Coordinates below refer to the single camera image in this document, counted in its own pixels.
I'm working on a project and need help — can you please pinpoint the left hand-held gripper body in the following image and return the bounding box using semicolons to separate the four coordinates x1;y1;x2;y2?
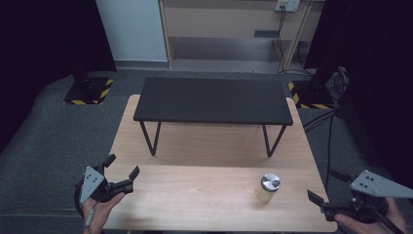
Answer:
74;166;113;218

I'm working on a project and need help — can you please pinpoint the person's left hand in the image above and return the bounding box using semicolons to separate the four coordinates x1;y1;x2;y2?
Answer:
81;192;126;234

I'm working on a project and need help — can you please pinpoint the tangle of cables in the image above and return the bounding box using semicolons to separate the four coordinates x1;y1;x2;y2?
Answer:
324;65;351;102

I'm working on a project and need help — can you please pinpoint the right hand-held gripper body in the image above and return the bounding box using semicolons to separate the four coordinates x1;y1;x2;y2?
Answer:
349;169;413;226

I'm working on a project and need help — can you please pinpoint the white panel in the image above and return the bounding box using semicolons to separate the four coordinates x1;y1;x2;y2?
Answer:
94;0;169;62

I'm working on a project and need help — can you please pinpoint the black floor cable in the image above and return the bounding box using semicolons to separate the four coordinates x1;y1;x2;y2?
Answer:
302;108;342;195

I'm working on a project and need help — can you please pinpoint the glass jar with silver lid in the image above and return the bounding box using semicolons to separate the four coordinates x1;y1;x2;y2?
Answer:
254;173;282;205

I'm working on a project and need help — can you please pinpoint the black riser shelf with legs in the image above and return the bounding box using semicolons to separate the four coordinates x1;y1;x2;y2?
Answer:
132;76;294;158

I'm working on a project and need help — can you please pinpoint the black cable from socket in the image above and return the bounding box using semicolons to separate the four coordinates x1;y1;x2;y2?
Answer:
276;5;317;77

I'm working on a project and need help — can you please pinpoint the white wall power socket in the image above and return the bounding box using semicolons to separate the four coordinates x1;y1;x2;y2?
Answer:
274;0;302;14

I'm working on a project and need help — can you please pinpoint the black stand base striped edge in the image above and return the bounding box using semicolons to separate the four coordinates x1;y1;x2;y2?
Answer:
63;72;115;106
287;76;339;111

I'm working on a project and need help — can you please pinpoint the wooden desk frame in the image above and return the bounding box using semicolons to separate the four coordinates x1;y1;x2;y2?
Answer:
157;0;325;71

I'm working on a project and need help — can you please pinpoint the grey cable on left gripper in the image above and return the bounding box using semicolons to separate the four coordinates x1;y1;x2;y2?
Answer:
85;201;98;230

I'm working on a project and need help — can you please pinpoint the dark curtain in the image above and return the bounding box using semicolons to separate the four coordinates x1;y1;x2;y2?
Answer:
0;0;118;154
303;0;413;189

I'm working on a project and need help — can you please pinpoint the person's right hand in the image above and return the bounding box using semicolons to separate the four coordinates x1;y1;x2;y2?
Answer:
333;196;409;234

